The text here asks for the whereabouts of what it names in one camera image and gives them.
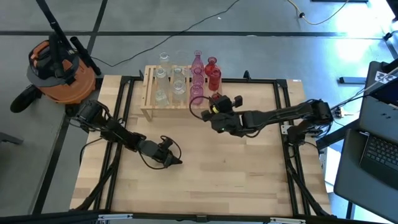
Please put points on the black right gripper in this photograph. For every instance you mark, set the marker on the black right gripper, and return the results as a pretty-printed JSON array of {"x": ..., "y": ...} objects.
[{"x": 227, "y": 123}]

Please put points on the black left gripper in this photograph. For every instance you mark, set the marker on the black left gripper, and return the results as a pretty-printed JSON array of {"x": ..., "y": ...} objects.
[{"x": 154, "y": 151}]

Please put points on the red ribbed glass bottle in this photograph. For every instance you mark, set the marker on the red ribbed glass bottle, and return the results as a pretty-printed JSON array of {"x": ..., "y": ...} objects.
[{"x": 215, "y": 81}]

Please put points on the clear quilted round vase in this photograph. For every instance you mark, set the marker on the clear quilted round vase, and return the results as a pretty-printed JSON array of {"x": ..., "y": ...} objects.
[{"x": 179, "y": 90}]

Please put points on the pink long-neck glass vase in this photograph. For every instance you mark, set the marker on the pink long-neck glass vase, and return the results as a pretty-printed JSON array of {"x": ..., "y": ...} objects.
[{"x": 197, "y": 62}]

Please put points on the clear wide-mouth textured vase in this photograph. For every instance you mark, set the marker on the clear wide-mouth textured vase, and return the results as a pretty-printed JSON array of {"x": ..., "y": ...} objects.
[{"x": 178, "y": 74}]

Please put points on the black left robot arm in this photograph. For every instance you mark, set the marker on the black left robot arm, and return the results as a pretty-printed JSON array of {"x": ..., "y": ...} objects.
[{"x": 118, "y": 130}]

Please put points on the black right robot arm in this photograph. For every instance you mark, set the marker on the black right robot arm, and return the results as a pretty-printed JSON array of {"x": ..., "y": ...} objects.
[{"x": 280, "y": 115}]

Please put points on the wooden slatted shelf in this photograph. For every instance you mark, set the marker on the wooden slatted shelf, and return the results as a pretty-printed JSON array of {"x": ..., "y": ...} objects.
[{"x": 180, "y": 111}]

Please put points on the orange shop vacuum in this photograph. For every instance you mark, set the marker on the orange shop vacuum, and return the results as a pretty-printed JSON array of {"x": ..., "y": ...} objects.
[{"x": 68, "y": 81}]

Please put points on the black stand foot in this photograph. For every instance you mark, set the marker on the black stand foot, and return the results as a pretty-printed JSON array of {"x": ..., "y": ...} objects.
[{"x": 353, "y": 80}]

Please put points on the black laptop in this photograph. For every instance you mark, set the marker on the black laptop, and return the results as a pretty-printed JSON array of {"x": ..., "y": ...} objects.
[{"x": 381, "y": 152}]

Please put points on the grey furniture foot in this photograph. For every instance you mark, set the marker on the grey furniture foot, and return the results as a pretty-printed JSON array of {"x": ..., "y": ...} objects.
[{"x": 9, "y": 138}]

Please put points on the white fiducial marker sticker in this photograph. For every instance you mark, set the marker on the white fiducial marker sticker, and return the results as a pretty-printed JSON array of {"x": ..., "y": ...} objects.
[{"x": 385, "y": 76}]

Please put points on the black vacuum wand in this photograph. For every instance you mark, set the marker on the black vacuum wand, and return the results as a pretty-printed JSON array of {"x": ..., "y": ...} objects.
[{"x": 51, "y": 20}]

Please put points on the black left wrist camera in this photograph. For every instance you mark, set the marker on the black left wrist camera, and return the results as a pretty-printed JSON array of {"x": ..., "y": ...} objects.
[{"x": 167, "y": 143}]

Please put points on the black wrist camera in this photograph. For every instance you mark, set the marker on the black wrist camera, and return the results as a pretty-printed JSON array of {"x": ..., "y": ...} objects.
[
  {"x": 224, "y": 103},
  {"x": 167, "y": 143}
]

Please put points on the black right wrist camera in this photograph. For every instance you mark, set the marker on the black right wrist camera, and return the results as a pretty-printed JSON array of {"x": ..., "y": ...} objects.
[{"x": 224, "y": 103}]

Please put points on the black aluminium table frame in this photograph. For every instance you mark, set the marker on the black aluminium table frame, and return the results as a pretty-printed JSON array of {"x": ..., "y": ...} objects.
[{"x": 264, "y": 81}]

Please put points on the silver frame plate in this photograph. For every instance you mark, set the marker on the silver frame plate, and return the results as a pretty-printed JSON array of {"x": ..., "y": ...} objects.
[
  {"x": 287, "y": 220},
  {"x": 115, "y": 216}
]

